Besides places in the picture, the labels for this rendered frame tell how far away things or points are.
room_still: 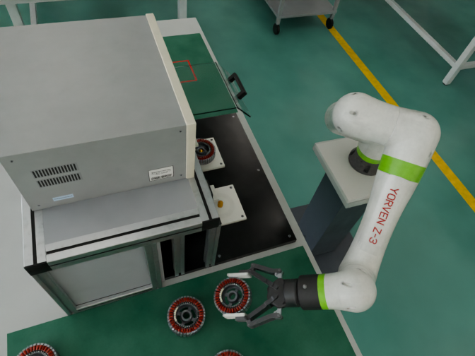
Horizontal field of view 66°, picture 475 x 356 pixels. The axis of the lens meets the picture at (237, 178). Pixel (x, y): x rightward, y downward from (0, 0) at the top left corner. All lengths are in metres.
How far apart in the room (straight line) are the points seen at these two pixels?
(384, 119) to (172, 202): 0.58
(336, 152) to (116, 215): 1.00
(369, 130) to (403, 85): 2.51
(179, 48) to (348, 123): 1.19
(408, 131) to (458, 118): 2.47
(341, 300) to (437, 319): 1.41
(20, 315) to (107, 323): 0.25
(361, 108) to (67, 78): 0.72
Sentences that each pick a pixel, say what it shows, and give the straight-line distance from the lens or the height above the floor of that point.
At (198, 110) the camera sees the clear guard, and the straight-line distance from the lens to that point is 1.21.
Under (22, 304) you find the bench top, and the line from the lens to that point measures 1.30.
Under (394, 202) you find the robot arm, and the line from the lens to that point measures 1.06.
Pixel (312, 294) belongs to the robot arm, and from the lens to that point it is 1.01.
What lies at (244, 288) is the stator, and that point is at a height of 0.85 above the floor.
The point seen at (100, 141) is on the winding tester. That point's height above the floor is 1.31.
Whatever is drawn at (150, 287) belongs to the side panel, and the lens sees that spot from 1.20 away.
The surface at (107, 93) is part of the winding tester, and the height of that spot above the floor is 1.32.
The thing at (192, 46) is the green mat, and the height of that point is 0.75.
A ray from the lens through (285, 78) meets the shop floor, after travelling 3.14.
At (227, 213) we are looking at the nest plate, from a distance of 1.31.
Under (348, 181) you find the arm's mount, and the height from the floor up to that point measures 0.77.
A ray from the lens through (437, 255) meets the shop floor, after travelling 2.56.
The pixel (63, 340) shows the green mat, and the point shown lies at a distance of 1.23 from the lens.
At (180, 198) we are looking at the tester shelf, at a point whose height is 1.11.
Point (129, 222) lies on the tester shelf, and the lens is 0.91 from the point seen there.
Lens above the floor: 1.91
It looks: 54 degrees down
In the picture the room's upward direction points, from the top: 11 degrees clockwise
